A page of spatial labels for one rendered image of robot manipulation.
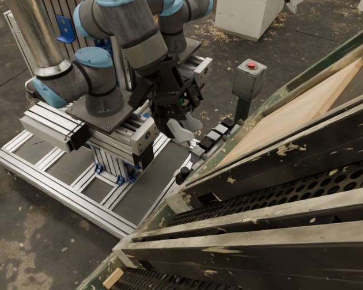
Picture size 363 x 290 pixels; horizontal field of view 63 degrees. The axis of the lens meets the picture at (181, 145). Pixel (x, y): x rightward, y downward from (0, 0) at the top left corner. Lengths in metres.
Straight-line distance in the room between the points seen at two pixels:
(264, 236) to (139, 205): 1.59
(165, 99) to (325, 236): 0.39
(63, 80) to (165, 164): 1.17
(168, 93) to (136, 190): 1.40
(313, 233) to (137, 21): 0.41
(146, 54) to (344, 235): 0.41
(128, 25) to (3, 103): 2.74
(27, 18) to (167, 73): 0.51
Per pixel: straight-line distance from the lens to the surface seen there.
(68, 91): 1.03
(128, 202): 1.89
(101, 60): 1.05
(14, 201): 2.40
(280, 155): 0.55
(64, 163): 2.17
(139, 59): 0.54
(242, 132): 1.29
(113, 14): 0.53
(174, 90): 0.56
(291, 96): 1.28
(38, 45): 0.98
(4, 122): 3.00
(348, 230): 0.24
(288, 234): 0.28
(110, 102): 1.14
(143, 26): 0.53
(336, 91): 0.92
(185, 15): 1.43
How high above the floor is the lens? 1.82
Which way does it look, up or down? 49 degrees down
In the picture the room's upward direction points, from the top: straight up
